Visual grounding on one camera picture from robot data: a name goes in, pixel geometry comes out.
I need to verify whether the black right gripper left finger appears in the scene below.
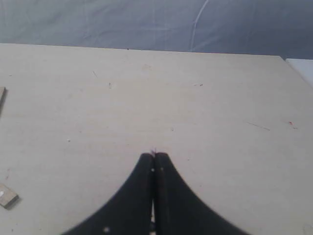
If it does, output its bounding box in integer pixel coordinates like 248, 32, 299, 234
64, 153, 154, 235

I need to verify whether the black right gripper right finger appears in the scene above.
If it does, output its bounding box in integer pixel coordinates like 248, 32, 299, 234
155, 153, 247, 235

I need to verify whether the wood block with holes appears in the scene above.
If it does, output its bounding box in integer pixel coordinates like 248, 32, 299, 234
0, 183, 19, 209

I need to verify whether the wooden piece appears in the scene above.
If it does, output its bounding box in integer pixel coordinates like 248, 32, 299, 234
0, 87, 7, 112

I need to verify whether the white side table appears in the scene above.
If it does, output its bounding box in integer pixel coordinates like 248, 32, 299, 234
286, 58, 313, 87

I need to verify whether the grey backdrop cloth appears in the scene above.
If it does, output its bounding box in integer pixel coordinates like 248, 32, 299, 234
0, 0, 313, 59

